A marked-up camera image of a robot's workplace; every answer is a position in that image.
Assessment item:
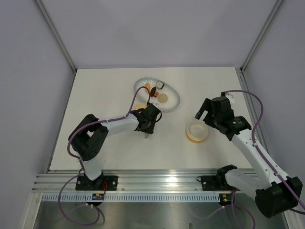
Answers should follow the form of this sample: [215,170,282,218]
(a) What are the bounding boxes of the purple cable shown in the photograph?
[190,89,305,229]
[58,86,153,226]

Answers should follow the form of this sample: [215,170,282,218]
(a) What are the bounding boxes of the white slotted cable duct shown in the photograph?
[42,193,220,203]

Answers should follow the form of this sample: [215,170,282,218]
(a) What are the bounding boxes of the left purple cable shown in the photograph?
[58,86,153,226]

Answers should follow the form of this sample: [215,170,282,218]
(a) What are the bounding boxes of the right aluminium frame post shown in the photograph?
[240,0,285,74]

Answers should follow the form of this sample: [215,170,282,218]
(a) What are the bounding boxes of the aluminium front rail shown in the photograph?
[31,169,217,193]

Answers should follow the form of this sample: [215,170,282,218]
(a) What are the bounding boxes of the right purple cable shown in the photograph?
[190,89,305,229]

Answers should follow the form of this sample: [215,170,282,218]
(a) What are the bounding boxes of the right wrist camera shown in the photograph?
[221,92,235,104]

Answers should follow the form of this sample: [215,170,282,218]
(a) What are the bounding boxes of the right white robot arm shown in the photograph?
[195,96,303,218]

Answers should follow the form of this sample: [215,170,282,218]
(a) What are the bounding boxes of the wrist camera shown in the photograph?
[221,92,235,104]
[131,103,162,122]

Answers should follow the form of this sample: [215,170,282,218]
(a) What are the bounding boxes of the left aluminium frame post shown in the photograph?
[33,0,77,75]

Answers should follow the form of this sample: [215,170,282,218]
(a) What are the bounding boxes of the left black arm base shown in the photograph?
[75,175,119,191]

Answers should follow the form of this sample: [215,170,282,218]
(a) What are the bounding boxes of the white black sushi piece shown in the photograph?
[156,81,164,90]

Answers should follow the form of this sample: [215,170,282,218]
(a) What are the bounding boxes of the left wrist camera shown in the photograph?
[131,103,162,122]

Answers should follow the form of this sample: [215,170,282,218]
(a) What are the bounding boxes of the cream lunch box lid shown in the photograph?
[133,103,147,110]

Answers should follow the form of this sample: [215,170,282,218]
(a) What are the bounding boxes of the aluminium frame post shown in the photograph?
[33,0,77,75]
[240,0,285,74]

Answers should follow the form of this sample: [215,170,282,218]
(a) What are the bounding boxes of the round beige cookie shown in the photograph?
[157,94,168,103]

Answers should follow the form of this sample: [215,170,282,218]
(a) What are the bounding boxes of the round cream lunch box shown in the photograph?
[185,120,209,143]

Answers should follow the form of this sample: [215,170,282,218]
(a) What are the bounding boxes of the white oval plate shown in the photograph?
[133,77,181,112]

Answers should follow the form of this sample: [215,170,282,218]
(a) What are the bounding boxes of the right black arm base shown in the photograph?
[196,175,236,192]

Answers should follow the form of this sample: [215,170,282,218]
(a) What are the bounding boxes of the dark brown food piece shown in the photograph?
[150,87,156,97]

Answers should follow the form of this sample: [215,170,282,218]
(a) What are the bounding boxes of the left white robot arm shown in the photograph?
[67,109,162,190]

